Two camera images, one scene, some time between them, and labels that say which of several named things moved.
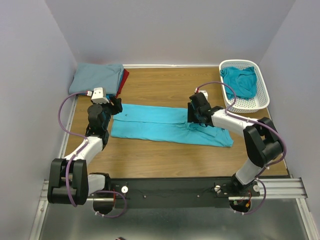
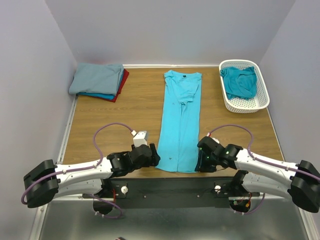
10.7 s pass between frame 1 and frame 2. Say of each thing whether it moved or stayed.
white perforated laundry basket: stayed
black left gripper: moved
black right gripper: moved
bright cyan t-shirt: moved
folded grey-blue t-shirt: stayed
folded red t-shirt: stayed
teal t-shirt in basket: stayed
